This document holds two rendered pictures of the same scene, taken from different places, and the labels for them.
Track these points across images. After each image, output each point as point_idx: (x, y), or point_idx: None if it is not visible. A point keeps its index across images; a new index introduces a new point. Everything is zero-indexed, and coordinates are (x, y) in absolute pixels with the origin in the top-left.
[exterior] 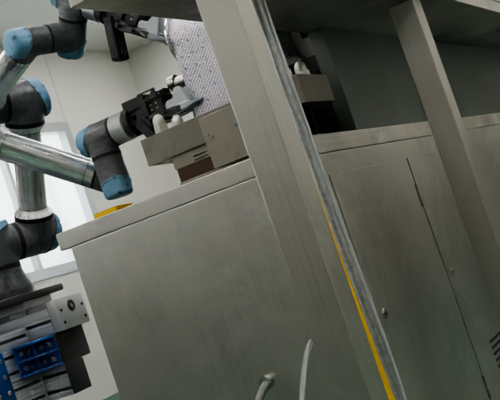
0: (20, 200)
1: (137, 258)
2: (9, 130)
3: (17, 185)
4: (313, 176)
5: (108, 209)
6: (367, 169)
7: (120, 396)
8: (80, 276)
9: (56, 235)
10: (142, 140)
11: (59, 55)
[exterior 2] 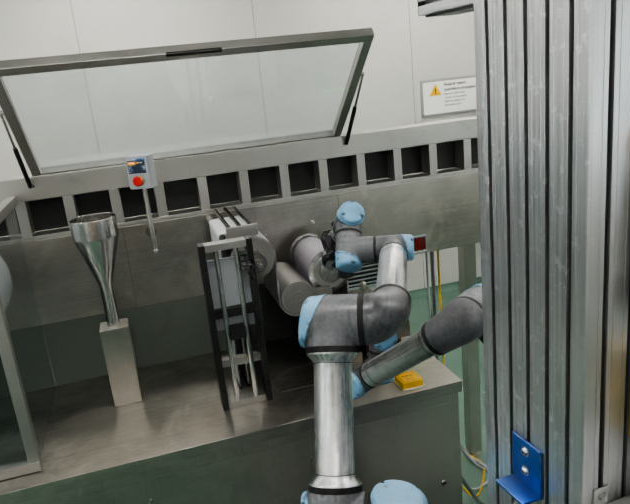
0: (354, 458)
1: None
2: (354, 357)
3: (353, 437)
4: (436, 312)
5: (416, 373)
6: None
7: (461, 478)
8: (458, 405)
9: (461, 380)
10: (408, 319)
11: (361, 266)
